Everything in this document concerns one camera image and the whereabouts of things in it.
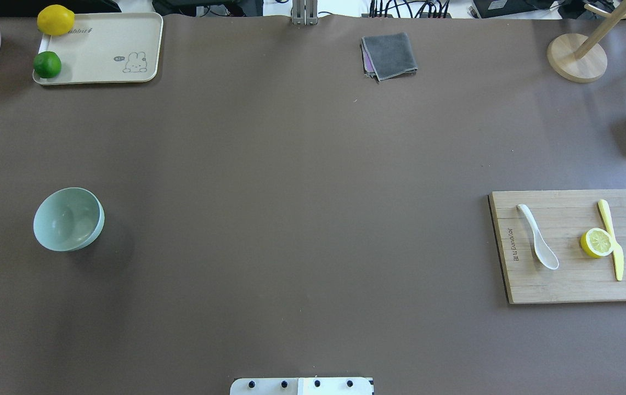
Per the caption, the green lime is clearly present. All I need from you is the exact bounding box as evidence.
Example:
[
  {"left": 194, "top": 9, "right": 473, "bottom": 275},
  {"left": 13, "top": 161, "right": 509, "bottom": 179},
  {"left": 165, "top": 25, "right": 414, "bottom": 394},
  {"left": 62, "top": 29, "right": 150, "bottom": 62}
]
[{"left": 33, "top": 52, "right": 62, "bottom": 78}]

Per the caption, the white ceramic spoon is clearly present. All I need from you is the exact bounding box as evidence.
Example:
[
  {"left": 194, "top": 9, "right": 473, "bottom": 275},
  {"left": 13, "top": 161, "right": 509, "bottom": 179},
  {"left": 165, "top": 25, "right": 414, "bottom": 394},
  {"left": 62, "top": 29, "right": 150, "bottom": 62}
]
[{"left": 516, "top": 204, "right": 560, "bottom": 270}]

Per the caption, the halved lemon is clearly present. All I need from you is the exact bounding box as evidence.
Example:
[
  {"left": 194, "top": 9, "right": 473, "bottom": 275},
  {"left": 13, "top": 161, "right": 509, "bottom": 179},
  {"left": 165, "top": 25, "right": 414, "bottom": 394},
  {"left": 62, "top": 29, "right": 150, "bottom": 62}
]
[{"left": 579, "top": 228, "right": 613, "bottom": 258}]

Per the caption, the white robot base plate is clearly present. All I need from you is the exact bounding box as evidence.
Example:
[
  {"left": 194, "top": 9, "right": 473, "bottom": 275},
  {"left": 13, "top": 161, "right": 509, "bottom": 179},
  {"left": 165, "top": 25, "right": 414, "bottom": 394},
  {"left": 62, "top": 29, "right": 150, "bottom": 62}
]
[{"left": 229, "top": 376, "right": 375, "bottom": 394}]

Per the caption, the light green ceramic bowl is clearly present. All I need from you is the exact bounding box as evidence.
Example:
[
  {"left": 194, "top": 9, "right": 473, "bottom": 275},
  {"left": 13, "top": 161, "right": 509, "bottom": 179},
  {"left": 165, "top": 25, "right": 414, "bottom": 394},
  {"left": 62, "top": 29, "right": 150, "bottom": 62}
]
[{"left": 33, "top": 187, "right": 105, "bottom": 252}]

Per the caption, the wooden mug tree stand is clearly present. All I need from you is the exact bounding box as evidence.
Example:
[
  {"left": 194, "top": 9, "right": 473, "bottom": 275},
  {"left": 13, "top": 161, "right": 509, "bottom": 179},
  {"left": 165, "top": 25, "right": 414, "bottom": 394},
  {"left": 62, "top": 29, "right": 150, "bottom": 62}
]
[{"left": 546, "top": 1, "right": 626, "bottom": 83}]

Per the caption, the beige rabbit tray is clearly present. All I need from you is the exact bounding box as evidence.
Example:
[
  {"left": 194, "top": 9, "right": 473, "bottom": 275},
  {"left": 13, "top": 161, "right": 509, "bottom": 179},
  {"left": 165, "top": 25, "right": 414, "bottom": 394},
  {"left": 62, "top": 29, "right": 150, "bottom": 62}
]
[{"left": 32, "top": 12, "right": 164, "bottom": 86}]

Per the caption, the yellow plastic knife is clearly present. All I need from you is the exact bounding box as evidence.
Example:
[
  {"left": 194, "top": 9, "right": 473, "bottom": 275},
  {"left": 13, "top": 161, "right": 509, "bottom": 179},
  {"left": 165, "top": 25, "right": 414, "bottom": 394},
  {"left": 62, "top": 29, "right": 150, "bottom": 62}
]
[{"left": 597, "top": 199, "right": 625, "bottom": 281}]

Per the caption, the whole yellow lemon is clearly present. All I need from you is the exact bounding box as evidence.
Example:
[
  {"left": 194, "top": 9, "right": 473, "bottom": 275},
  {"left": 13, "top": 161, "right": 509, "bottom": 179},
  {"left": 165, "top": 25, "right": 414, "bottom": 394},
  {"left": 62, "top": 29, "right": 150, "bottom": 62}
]
[{"left": 37, "top": 4, "right": 75, "bottom": 36}]

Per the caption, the aluminium frame post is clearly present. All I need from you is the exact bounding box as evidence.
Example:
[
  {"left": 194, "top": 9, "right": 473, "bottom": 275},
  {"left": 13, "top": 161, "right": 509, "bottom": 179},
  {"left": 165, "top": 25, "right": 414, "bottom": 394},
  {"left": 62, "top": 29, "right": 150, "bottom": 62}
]
[{"left": 291, "top": 0, "right": 318, "bottom": 25}]

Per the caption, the folded grey cloth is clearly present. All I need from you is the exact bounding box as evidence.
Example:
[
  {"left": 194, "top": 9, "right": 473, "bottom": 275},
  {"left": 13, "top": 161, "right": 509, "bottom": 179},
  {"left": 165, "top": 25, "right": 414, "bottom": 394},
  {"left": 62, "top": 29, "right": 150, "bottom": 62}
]
[{"left": 360, "top": 32, "right": 418, "bottom": 82}]

